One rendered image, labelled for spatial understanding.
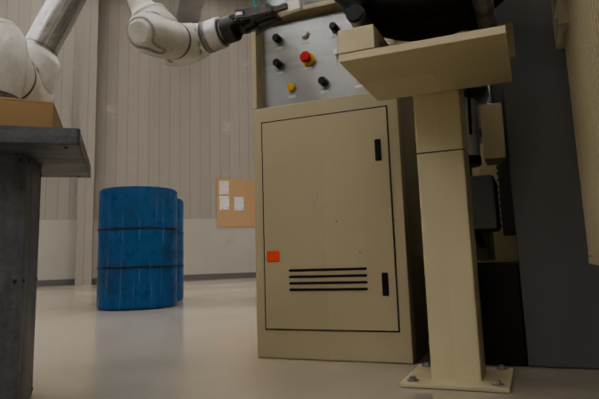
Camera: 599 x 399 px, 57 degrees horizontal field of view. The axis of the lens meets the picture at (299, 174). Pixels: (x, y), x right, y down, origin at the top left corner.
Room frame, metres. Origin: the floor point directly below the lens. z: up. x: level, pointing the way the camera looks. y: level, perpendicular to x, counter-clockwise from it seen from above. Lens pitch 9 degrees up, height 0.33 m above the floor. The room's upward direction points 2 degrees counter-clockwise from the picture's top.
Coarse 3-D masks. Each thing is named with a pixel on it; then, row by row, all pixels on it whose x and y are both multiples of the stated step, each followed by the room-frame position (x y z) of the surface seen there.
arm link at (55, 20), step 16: (48, 0) 1.58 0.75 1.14; (64, 0) 1.58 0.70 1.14; (80, 0) 1.62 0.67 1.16; (48, 16) 1.57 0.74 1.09; (64, 16) 1.59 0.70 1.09; (32, 32) 1.57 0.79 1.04; (48, 32) 1.57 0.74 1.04; (64, 32) 1.61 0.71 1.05; (32, 48) 1.54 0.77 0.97; (48, 48) 1.58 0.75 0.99; (48, 64) 1.57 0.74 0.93; (48, 80) 1.59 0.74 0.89; (32, 96) 1.54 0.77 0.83; (48, 96) 1.63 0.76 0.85
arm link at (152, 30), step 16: (128, 0) 1.36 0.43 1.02; (144, 0) 1.35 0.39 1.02; (144, 16) 1.29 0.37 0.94; (160, 16) 1.32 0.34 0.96; (128, 32) 1.30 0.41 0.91; (144, 32) 1.29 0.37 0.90; (160, 32) 1.31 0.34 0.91; (176, 32) 1.36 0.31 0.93; (144, 48) 1.32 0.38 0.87; (160, 48) 1.34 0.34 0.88; (176, 48) 1.38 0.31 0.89
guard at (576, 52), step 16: (576, 0) 1.12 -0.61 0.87; (592, 0) 0.90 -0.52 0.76; (576, 16) 1.15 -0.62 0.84; (592, 16) 0.92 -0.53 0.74; (576, 32) 1.17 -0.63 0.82; (592, 32) 0.95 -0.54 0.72; (576, 48) 1.20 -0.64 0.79; (576, 64) 1.26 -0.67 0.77; (592, 64) 0.98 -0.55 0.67; (576, 80) 1.28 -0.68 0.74; (592, 80) 1.01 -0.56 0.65; (576, 96) 1.34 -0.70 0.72; (592, 96) 1.04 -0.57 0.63; (576, 112) 1.37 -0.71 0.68; (592, 112) 1.06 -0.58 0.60; (576, 128) 1.39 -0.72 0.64; (592, 128) 1.09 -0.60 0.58; (576, 144) 1.39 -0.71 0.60; (592, 144) 1.12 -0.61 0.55; (592, 160) 1.15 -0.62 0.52; (592, 176) 1.20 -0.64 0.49; (592, 192) 1.23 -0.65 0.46; (592, 208) 1.26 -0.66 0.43; (592, 224) 1.29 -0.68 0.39; (592, 240) 1.34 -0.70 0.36; (592, 256) 1.31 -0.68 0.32
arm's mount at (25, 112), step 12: (0, 108) 1.23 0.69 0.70; (12, 108) 1.24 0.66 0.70; (24, 108) 1.25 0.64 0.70; (36, 108) 1.25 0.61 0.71; (48, 108) 1.26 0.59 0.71; (0, 120) 1.23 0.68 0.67; (12, 120) 1.24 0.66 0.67; (24, 120) 1.25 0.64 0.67; (36, 120) 1.25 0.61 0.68; (48, 120) 1.26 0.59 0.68; (60, 120) 1.41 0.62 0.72
